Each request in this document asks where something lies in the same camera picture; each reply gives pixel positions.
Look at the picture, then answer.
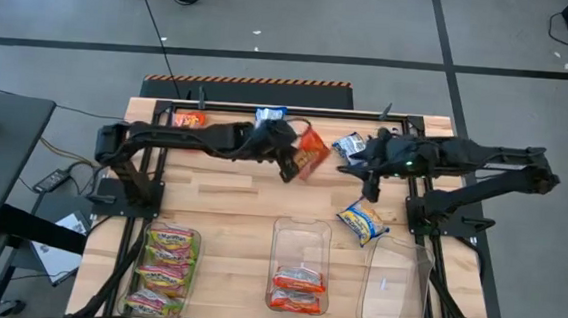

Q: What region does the thin black floor cable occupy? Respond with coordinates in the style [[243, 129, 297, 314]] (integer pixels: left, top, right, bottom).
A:
[[125, 0, 191, 100]]

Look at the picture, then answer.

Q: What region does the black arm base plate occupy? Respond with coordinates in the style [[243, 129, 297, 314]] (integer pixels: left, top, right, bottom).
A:
[[90, 175, 166, 221], [403, 191, 499, 241]]

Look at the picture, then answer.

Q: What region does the black power adapter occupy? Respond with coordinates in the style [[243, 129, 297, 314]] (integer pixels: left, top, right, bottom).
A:
[[31, 167, 72, 197]]

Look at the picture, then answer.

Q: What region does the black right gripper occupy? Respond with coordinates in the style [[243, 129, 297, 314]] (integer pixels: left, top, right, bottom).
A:
[[334, 127, 425, 207]]

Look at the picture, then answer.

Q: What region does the green yellow noodle packet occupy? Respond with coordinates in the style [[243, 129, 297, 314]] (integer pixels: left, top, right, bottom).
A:
[[145, 224, 196, 253], [122, 287, 186, 318], [143, 245, 197, 273], [132, 263, 192, 299]]

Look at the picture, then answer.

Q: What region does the clear plastic bin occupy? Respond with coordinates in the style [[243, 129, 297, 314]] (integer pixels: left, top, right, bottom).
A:
[[264, 214, 335, 317], [355, 232, 438, 318], [117, 217, 204, 318]]

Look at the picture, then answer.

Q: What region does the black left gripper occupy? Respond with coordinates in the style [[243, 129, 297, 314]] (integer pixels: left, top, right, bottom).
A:
[[240, 118, 306, 184]]

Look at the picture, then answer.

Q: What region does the black hazard-striped floor mat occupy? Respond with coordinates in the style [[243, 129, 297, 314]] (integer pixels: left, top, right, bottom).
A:
[[139, 67, 358, 113]]

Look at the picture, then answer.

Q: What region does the black metal table frame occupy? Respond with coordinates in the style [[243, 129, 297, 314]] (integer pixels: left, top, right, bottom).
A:
[[67, 91, 507, 318]]

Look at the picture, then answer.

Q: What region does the blue soy sauce noodle packet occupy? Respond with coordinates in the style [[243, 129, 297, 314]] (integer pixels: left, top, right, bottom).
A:
[[333, 197, 393, 251], [330, 130, 370, 167], [254, 105, 289, 130]]

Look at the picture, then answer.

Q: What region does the white flat box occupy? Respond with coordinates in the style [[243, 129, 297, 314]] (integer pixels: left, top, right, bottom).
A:
[[28, 206, 94, 290]]

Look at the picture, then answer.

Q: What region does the orange spicy chicken noodle packet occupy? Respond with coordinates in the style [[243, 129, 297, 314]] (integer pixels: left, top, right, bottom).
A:
[[289, 125, 333, 184], [267, 287, 325, 317], [171, 109, 208, 129], [271, 264, 328, 296]]

